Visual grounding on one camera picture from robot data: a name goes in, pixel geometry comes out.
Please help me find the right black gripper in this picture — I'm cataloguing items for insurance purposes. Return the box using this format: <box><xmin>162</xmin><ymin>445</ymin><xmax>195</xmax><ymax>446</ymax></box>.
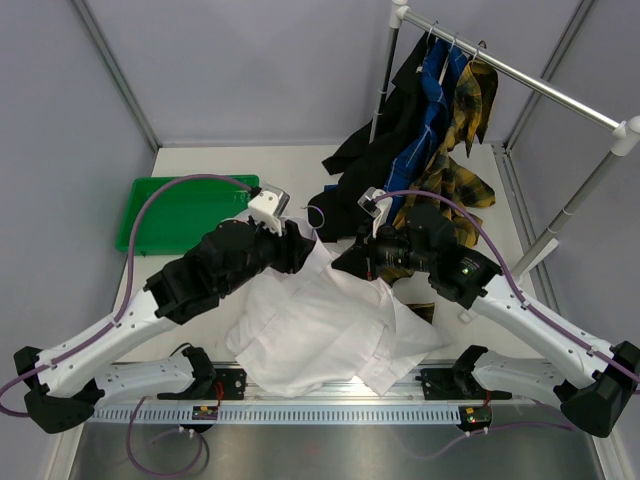
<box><xmin>333</xmin><ymin>218</ymin><xmax>435</xmax><ymax>281</ymax></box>

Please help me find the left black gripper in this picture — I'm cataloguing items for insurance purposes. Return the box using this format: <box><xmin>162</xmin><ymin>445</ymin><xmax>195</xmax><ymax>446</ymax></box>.
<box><xmin>220</xmin><ymin>217</ymin><xmax>316</xmax><ymax>297</ymax></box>

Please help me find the white shirt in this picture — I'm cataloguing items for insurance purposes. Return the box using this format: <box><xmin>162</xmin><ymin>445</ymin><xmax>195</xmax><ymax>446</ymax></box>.
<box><xmin>226</xmin><ymin>218</ymin><xmax>452</xmax><ymax>397</ymax></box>

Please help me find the pink hanger with metal hook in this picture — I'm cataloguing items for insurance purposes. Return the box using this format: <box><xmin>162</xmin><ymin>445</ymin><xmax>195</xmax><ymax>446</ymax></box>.
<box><xmin>301</xmin><ymin>204</ymin><xmax>326</xmax><ymax>230</ymax></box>

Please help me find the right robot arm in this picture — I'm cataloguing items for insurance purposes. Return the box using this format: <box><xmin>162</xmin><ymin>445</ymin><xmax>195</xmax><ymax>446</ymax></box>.
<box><xmin>332</xmin><ymin>204</ymin><xmax>639</xmax><ymax>438</ymax></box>

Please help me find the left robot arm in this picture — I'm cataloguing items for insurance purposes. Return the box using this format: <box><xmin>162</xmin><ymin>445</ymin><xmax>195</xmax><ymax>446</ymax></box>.
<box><xmin>14</xmin><ymin>220</ymin><xmax>315</xmax><ymax>434</ymax></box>

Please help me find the black shirt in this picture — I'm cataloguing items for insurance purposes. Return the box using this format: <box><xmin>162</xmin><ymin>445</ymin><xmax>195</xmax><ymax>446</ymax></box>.
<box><xmin>309</xmin><ymin>36</ymin><xmax>434</xmax><ymax>243</ymax></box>

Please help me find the yellow plaid shirt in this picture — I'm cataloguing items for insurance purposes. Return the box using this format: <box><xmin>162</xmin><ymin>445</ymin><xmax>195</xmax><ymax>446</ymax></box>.
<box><xmin>369</xmin><ymin>60</ymin><xmax>499</xmax><ymax>321</ymax></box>

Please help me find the blue plaid shirt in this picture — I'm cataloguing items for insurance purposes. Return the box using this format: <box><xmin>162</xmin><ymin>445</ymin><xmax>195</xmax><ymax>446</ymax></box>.
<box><xmin>383</xmin><ymin>39</ymin><xmax>467</xmax><ymax>191</ymax></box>

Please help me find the green plastic tray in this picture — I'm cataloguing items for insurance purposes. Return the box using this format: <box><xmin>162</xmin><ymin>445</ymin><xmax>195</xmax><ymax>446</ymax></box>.
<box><xmin>115</xmin><ymin>177</ymin><xmax>250</xmax><ymax>256</ymax></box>

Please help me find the metal clothes rack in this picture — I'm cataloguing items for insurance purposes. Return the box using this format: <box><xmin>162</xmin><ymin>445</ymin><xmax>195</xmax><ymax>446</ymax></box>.
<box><xmin>367</xmin><ymin>0</ymin><xmax>640</xmax><ymax>324</ymax></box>

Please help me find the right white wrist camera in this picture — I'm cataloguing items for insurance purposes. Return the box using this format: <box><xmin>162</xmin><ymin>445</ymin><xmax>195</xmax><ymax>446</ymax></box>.
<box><xmin>358</xmin><ymin>187</ymin><xmax>392</xmax><ymax>238</ymax></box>

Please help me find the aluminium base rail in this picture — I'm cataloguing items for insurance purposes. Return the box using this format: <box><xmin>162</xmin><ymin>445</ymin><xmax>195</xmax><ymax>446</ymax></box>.
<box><xmin>94</xmin><ymin>362</ymin><xmax>566</xmax><ymax>406</ymax></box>

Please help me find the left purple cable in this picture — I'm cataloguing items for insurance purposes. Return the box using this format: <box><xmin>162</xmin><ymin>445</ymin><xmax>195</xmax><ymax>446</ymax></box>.
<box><xmin>0</xmin><ymin>173</ymin><xmax>261</xmax><ymax>474</ymax></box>

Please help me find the white slotted cable duct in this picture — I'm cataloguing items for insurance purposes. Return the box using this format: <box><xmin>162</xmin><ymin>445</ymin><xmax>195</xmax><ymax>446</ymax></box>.
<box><xmin>90</xmin><ymin>404</ymin><xmax>461</xmax><ymax>425</ymax></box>

